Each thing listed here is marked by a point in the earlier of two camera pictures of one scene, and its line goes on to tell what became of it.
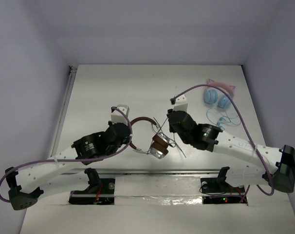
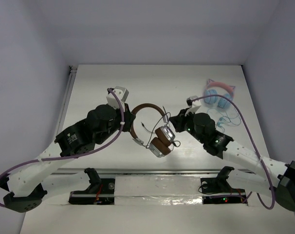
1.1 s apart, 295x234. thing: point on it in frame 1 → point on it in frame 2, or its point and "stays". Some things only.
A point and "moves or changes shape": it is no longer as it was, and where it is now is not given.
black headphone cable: [173, 140] → [152, 132]
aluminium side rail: [73, 71] stays
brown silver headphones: [159, 145] moves or changes shape
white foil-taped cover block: [157, 190] stays
